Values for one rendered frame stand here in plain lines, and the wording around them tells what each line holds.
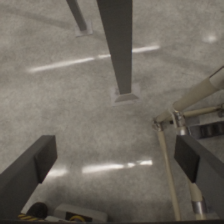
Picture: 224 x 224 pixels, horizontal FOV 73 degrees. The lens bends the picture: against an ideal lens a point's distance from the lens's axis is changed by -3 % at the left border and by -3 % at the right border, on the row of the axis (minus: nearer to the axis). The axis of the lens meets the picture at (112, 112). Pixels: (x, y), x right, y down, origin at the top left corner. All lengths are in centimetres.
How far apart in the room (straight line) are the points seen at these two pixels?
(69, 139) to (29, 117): 30
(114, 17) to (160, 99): 69
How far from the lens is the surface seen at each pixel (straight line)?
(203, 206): 52
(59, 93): 105
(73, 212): 91
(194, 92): 33
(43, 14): 141
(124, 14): 34
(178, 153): 17
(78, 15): 108
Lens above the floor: 91
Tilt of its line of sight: 79 degrees down
